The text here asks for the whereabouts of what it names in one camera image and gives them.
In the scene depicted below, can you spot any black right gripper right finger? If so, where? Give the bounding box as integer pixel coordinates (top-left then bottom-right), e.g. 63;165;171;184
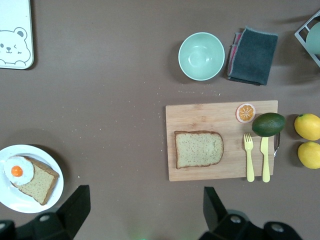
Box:
197;186;303;240

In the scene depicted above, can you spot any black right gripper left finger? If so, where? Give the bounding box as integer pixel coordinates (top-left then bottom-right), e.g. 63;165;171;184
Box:
17;184;91;240

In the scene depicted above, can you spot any white round plate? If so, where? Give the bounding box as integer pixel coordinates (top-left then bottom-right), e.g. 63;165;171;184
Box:
0;144;65;214

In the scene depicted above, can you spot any brown crust bread slice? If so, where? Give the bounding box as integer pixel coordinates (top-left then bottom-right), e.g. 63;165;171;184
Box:
9;156;60;206
173;130;225;170

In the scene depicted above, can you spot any yellow plastic fork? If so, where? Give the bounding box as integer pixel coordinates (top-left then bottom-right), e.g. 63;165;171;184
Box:
243;132;255;183

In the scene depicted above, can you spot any fried egg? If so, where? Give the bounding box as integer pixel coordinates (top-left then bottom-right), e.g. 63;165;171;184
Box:
3;155;35;186

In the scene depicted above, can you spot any yellow plastic knife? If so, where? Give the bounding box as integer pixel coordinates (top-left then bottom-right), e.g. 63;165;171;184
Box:
260;136;271;183

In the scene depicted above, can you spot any small metal utensil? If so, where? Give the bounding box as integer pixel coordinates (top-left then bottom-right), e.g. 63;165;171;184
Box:
273;132;281;158

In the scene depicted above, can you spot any wooden cutting board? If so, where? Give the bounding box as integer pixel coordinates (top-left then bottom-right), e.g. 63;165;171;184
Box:
165;100;279;182

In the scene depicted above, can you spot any green avocado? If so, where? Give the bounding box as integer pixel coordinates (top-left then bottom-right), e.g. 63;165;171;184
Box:
251;112;286;138

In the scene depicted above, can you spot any orange slice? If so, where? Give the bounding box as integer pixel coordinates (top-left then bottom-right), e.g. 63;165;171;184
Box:
235;102;257;124

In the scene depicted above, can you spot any yellow lemon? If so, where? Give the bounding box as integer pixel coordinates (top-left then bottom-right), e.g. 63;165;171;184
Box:
297;141;320;170
293;113;320;141

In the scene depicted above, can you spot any pale green bowl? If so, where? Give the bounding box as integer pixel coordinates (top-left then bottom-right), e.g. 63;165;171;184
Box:
178;31;226;82

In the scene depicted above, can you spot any dark grey cloth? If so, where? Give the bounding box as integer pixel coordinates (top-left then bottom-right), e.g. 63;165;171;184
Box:
227;25;279;86

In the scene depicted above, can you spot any pink cloth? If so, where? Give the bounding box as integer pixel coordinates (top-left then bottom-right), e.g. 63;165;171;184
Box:
226;32;243;76

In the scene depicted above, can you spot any cream bear print tray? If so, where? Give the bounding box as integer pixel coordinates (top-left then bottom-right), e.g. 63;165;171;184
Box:
0;0;35;70

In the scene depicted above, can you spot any white wire rack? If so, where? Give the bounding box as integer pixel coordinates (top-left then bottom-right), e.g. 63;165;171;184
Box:
294;9;320;68

